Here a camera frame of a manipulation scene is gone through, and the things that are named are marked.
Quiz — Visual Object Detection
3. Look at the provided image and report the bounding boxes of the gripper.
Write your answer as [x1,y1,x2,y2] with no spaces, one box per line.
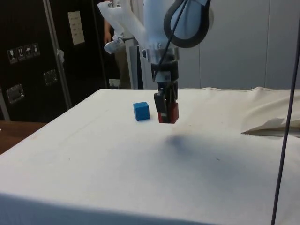
[151,61,180,123]

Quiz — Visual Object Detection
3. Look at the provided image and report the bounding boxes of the red cube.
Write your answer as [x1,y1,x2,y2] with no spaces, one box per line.
[157,102,180,124]

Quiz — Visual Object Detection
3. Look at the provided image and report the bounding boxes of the blue cube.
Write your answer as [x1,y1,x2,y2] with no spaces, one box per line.
[133,101,150,122]

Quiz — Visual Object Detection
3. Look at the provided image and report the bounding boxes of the pale lockers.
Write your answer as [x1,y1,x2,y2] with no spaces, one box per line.
[130,0,300,90]

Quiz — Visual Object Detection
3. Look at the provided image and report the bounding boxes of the black cabinet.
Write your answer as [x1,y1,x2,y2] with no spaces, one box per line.
[0,0,107,123]

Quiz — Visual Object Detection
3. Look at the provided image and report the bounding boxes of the black cable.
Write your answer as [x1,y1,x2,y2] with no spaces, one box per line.
[163,0,211,49]
[153,0,188,82]
[270,0,298,225]

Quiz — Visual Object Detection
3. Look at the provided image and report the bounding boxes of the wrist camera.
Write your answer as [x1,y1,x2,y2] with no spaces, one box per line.
[104,37,125,55]

